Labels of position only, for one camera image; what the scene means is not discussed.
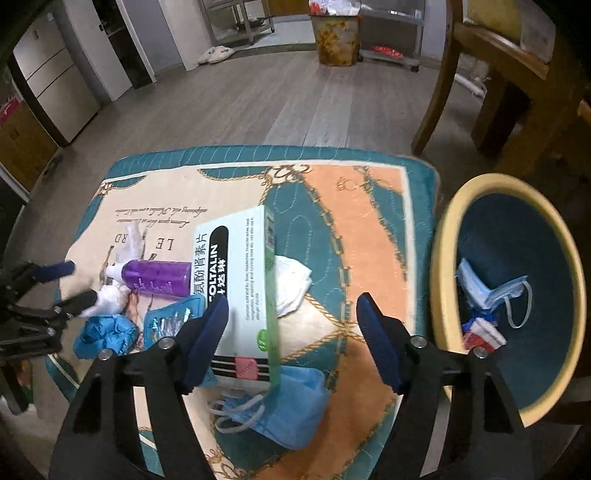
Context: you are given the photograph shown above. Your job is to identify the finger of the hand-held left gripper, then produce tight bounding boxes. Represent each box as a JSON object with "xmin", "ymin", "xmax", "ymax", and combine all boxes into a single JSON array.
[
  {"xmin": 0, "ymin": 290, "xmax": 99, "ymax": 342},
  {"xmin": 0, "ymin": 261, "xmax": 76, "ymax": 301}
]

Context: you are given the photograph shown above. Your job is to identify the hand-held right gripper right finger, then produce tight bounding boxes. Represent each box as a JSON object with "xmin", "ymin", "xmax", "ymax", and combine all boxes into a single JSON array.
[{"xmin": 355, "ymin": 293, "xmax": 550, "ymax": 480}]

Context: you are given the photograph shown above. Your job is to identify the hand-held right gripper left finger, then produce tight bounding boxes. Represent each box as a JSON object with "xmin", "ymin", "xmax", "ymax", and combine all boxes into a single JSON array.
[{"xmin": 48, "ymin": 295, "xmax": 230, "ymax": 480}]

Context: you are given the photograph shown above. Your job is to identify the white tissue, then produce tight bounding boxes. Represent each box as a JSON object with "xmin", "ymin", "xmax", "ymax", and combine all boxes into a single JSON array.
[
  {"xmin": 83, "ymin": 284, "xmax": 132, "ymax": 319},
  {"xmin": 274, "ymin": 255, "xmax": 312, "ymax": 318}
]

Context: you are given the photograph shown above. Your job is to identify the blue glove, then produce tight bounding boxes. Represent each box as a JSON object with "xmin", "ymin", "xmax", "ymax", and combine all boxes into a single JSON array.
[{"xmin": 74, "ymin": 315, "xmax": 139, "ymax": 360}]

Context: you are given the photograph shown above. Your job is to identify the blue blister pack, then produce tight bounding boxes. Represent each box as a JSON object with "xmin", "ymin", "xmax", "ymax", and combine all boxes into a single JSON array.
[{"xmin": 143, "ymin": 295, "xmax": 207, "ymax": 348}]

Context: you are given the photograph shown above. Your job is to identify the white green medicine box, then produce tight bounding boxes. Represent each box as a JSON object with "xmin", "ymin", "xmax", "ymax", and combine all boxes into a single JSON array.
[{"xmin": 191, "ymin": 205, "xmax": 282, "ymax": 386}]

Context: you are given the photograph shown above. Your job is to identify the purple plastic bottle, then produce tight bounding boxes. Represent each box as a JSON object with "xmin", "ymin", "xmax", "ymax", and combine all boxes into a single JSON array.
[{"xmin": 106, "ymin": 259, "xmax": 194, "ymax": 297}]

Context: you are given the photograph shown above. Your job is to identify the blue face mask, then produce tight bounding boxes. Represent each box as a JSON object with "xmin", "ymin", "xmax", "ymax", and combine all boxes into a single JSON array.
[
  {"xmin": 456, "ymin": 258, "xmax": 533, "ymax": 328},
  {"xmin": 208, "ymin": 364, "xmax": 331, "ymax": 450}
]

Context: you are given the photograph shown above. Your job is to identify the red white packet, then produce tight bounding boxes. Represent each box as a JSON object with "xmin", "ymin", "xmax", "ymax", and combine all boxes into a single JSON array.
[{"xmin": 462, "ymin": 311, "xmax": 506, "ymax": 352}]

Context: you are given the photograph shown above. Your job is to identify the blue bin with yellow rim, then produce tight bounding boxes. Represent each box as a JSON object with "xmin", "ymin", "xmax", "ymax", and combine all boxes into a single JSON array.
[{"xmin": 434, "ymin": 173, "xmax": 587, "ymax": 428}]

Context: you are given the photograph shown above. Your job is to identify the teal orange printed seat cushion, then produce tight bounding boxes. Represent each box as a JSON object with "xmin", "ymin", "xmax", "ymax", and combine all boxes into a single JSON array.
[{"xmin": 44, "ymin": 145, "xmax": 441, "ymax": 480}]

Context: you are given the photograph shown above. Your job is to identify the wooden cabinet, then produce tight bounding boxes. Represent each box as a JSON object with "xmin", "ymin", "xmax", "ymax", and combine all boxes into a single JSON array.
[{"xmin": 0, "ymin": 108, "xmax": 61, "ymax": 190}]

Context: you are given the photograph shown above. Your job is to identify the pink box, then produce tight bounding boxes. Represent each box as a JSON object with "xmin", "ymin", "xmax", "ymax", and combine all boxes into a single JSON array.
[{"xmin": 0, "ymin": 99, "xmax": 24, "ymax": 127}]

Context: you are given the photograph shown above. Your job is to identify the white refrigerator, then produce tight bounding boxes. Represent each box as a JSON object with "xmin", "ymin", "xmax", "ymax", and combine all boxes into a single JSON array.
[{"xmin": 11, "ymin": 11, "xmax": 101, "ymax": 146}]

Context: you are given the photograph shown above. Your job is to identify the white door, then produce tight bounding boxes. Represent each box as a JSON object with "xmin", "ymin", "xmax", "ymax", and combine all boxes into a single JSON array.
[{"xmin": 62, "ymin": 0, "xmax": 132, "ymax": 102}]

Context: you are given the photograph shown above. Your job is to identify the white power strip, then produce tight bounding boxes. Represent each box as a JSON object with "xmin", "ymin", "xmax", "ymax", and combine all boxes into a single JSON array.
[{"xmin": 455, "ymin": 71, "xmax": 490, "ymax": 97}]

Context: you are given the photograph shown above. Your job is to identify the metal shelf rack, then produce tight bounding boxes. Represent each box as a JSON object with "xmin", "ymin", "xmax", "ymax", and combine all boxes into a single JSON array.
[{"xmin": 201, "ymin": 0, "xmax": 276, "ymax": 45}]

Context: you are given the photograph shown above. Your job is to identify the floral metal bin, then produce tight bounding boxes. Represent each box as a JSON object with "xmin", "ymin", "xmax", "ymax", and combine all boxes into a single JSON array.
[{"xmin": 310, "ymin": 14, "xmax": 361, "ymax": 66}]

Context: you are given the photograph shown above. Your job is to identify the wooden chair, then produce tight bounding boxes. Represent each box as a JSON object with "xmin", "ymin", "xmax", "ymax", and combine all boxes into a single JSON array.
[{"xmin": 411, "ymin": 0, "xmax": 583, "ymax": 176}]

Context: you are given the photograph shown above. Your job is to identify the black wok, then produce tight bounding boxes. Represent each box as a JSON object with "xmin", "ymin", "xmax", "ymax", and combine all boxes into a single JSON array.
[{"xmin": 233, "ymin": 15, "xmax": 274, "ymax": 29}]

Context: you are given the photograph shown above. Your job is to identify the grey plastic trolley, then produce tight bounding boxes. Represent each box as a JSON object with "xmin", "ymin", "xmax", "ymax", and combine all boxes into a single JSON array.
[{"xmin": 358, "ymin": 0, "xmax": 426, "ymax": 72}]

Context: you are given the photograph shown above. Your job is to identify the crumpled white plastic bags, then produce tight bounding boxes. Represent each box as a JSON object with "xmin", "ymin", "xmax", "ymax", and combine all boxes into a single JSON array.
[{"xmin": 308, "ymin": 0, "xmax": 363, "ymax": 18}]

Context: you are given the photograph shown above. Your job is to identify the yellow bag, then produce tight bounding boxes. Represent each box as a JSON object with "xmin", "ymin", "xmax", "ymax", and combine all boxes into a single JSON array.
[{"xmin": 464, "ymin": 0, "xmax": 497, "ymax": 26}]

